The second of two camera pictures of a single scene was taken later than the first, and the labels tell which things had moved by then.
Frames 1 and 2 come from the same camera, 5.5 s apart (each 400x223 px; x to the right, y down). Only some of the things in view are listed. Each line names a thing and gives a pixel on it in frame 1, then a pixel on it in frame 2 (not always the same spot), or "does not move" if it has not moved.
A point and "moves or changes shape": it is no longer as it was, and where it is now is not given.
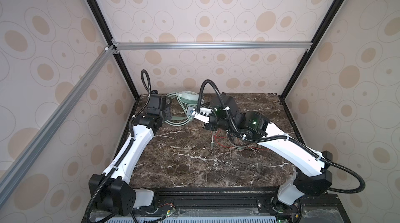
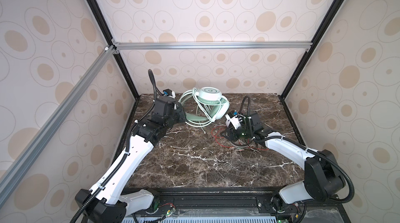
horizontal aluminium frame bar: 264,45 does not move
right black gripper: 209,126 to 231,133
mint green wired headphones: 185,98 moves or changes shape
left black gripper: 168,114 to 180,110
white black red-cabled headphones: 223,138 does not move
